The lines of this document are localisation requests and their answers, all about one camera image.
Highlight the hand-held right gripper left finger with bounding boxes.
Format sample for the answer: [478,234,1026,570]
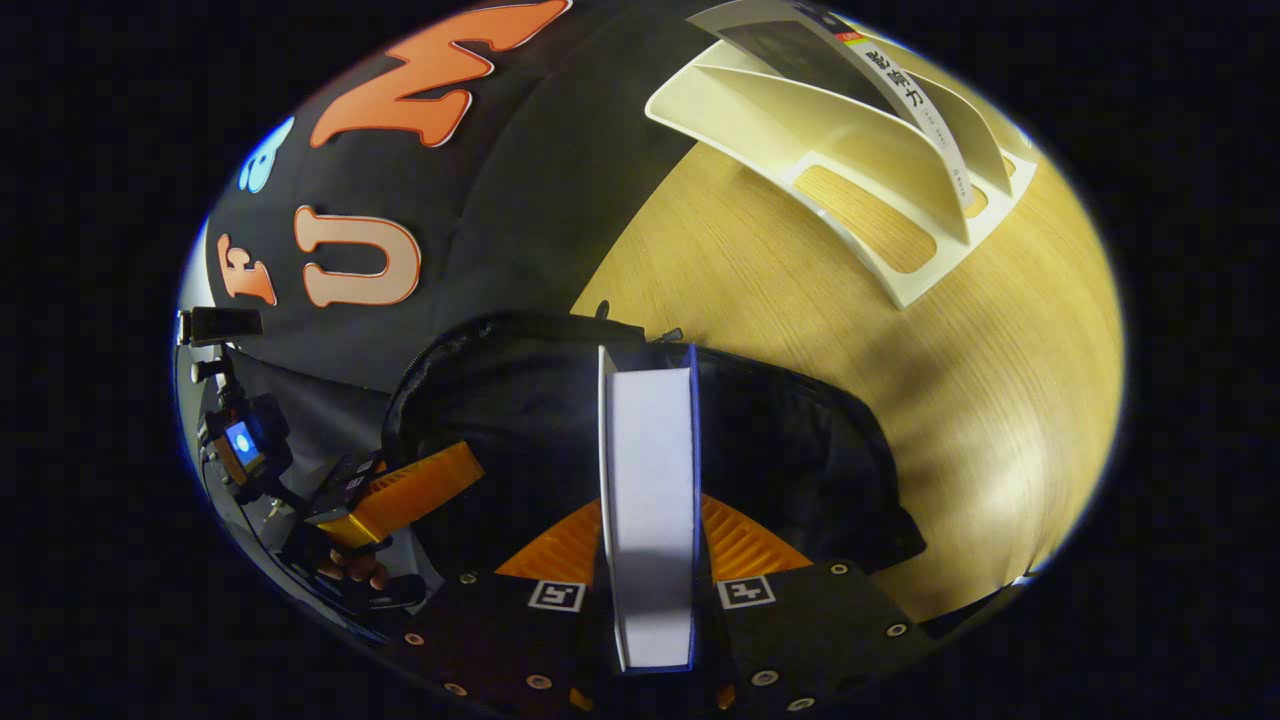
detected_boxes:
[385,497,613,713]

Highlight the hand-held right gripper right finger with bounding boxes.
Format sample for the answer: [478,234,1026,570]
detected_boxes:
[695,493,936,713]

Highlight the black schoolbag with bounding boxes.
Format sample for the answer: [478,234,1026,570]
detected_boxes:
[380,312,926,601]

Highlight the blue cover book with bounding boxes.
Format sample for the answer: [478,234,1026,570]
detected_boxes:
[597,343,701,673]

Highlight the white bookshelf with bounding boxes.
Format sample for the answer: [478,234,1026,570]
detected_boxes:
[645,0,1041,309]

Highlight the white spine book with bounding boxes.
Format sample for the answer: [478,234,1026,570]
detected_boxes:
[690,0,976,213]

